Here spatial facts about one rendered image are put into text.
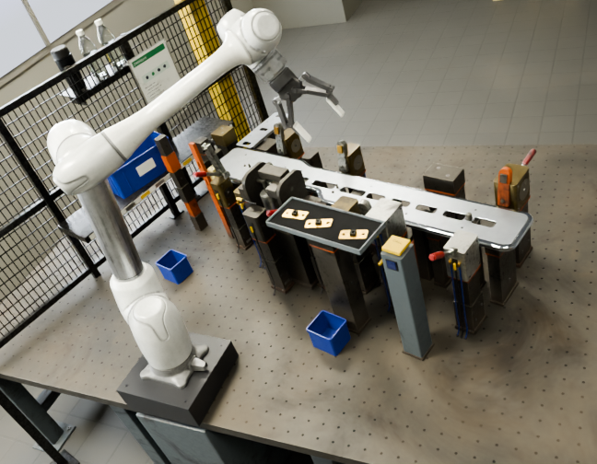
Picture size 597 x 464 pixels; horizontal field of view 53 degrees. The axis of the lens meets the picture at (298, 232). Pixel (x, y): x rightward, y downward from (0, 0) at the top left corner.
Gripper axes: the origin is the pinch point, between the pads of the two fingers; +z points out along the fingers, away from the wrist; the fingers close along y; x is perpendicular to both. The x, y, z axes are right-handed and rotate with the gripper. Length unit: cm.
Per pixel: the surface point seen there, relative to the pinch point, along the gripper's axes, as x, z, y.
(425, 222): 5.2, 47.3, 0.6
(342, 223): -13.6, 24.1, -10.9
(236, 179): 41, 4, -66
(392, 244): -24.4, 33.2, 2.5
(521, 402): -39, 90, 6
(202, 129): 81, -17, -88
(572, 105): 249, 149, 24
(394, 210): -2.4, 34.6, -0.7
